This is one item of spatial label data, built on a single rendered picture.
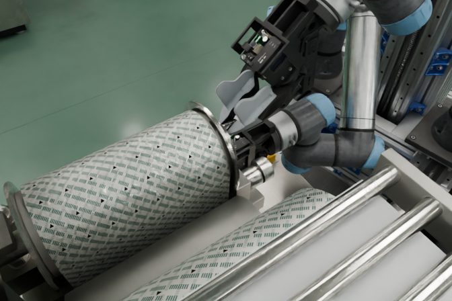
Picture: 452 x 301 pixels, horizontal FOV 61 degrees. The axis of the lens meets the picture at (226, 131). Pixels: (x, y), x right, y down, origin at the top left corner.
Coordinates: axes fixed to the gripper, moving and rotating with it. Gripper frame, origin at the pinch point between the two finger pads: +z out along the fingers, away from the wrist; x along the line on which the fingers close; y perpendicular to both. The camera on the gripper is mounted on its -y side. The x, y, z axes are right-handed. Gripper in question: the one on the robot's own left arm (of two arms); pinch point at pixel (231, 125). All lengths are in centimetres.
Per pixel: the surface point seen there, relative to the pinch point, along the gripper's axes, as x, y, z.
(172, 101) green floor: -137, -130, 43
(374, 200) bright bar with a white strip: 25.4, 15.8, -7.1
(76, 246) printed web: 6.2, 16.7, 19.4
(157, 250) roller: 9.4, 8.0, 16.2
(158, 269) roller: 12.0, 9.3, 16.6
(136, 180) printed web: 3.7, 13.1, 10.6
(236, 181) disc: 7.6, 1.2, 4.7
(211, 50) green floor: -171, -163, 4
